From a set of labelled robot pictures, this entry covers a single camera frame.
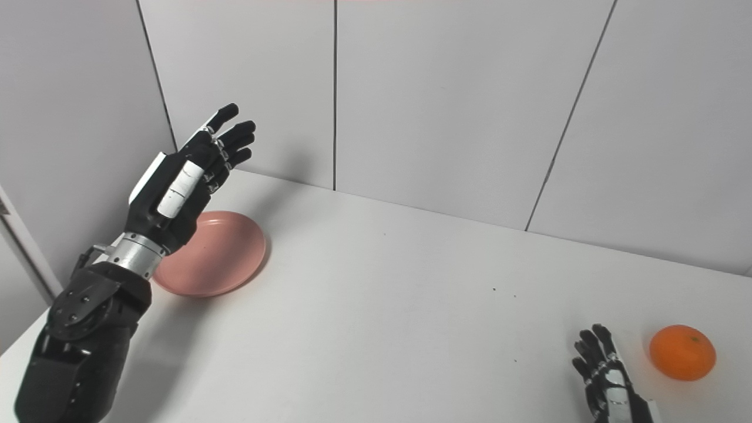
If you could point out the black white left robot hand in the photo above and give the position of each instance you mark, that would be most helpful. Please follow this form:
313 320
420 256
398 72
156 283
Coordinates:
167 220

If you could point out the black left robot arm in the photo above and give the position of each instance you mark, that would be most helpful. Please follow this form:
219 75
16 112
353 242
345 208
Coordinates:
82 346

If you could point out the orange fruit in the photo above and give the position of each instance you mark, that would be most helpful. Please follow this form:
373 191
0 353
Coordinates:
682 352

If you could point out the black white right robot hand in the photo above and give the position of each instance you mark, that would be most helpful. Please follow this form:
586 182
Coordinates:
611 399

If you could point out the pink round plate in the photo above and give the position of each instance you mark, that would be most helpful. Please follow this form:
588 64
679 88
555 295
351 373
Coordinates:
220 258

